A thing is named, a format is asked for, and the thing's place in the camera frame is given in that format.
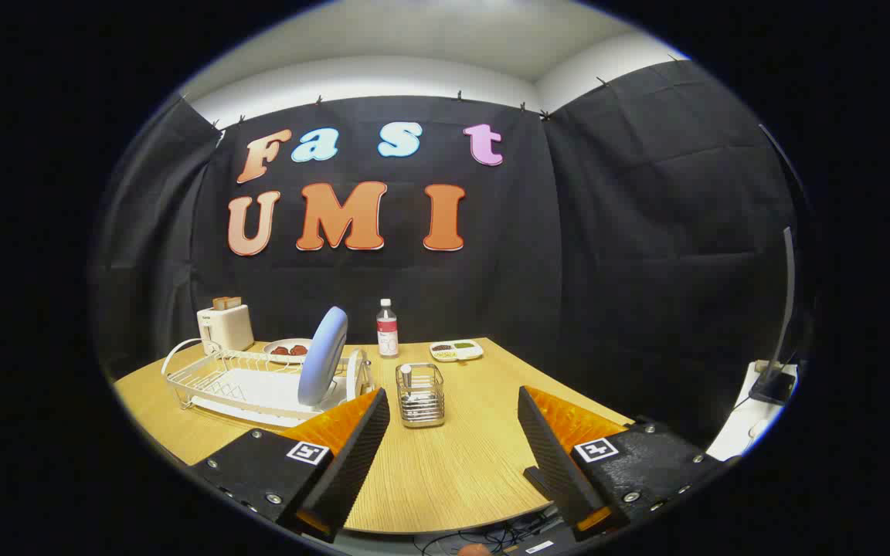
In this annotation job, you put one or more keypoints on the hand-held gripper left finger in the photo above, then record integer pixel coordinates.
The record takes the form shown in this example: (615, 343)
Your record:
(356, 463)

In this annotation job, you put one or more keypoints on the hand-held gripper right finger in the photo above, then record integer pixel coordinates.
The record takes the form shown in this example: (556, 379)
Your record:
(553, 463)

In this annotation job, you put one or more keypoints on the blue plate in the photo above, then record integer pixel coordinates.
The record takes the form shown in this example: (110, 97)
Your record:
(323, 355)

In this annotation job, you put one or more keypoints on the white round plate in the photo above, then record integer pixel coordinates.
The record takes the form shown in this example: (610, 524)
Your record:
(290, 358)

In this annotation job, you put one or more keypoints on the white ridged drip tray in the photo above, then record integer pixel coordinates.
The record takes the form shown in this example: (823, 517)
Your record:
(259, 386)

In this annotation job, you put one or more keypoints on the clear bottle with red label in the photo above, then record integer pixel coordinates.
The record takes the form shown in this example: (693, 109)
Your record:
(388, 332)

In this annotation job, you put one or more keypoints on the white divided sauce tray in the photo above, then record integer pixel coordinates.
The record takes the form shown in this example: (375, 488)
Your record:
(456, 355)

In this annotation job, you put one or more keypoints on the white toaster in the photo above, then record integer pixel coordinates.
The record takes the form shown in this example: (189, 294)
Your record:
(225, 328)

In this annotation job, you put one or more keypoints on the white side desk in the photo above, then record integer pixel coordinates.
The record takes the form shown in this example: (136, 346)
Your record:
(738, 428)

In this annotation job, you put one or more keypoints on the black backdrop cloth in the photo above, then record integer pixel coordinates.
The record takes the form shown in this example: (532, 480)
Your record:
(568, 270)

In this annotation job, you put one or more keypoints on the toast slice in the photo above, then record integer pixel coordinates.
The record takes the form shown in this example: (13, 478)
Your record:
(226, 303)

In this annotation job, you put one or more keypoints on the grey monitor with black base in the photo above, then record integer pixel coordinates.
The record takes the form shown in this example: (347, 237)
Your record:
(772, 384)

